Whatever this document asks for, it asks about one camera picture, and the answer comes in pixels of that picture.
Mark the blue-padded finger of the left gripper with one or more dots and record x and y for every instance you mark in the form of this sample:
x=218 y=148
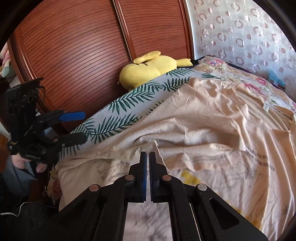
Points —
x=69 y=116

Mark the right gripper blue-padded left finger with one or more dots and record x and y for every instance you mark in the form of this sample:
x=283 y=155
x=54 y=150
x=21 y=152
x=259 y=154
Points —
x=99 y=213

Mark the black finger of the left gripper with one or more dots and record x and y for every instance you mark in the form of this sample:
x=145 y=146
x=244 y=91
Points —
x=68 y=140

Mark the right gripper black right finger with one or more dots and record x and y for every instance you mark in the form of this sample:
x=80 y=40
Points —
x=197 y=212

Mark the beige printed t-shirt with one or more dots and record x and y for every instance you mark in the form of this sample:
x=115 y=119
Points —
x=209 y=131

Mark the person's left hand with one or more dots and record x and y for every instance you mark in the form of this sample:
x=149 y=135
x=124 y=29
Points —
x=20 y=163

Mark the palm leaf print sheet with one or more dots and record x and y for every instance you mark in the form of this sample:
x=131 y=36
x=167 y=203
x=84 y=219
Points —
x=130 y=108

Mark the wooden slatted wardrobe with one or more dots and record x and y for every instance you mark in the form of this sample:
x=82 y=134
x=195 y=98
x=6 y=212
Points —
x=78 y=48

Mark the yellow Pikachu plush toy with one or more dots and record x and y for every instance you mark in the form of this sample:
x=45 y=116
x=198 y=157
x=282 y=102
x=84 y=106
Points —
x=147 y=67

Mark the floral bed blanket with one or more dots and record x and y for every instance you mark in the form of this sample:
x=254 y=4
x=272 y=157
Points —
x=257 y=86

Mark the blue tissue box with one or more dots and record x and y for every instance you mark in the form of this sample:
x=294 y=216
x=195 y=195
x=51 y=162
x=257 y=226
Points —
x=275 y=81

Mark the circle pattern sheer curtain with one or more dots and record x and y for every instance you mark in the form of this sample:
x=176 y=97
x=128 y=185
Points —
x=242 y=33

